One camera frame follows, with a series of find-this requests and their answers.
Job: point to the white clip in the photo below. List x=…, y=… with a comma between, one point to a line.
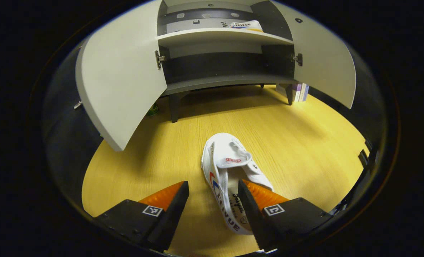
x=77, y=105

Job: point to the purple and white book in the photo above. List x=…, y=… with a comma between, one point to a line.
x=296, y=92

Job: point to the lilac book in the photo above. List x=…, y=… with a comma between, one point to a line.
x=306, y=92

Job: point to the black backdrop cloth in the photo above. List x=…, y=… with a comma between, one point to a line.
x=65, y=135

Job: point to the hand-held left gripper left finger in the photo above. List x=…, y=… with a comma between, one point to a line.
x=172, y=217

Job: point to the white canvas shoe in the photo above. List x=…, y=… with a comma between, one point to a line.
x=226, y=150
x=246, y=25

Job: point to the green can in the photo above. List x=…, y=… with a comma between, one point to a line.
x=152, y=110

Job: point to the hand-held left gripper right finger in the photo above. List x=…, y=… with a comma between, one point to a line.
x=251, y=214

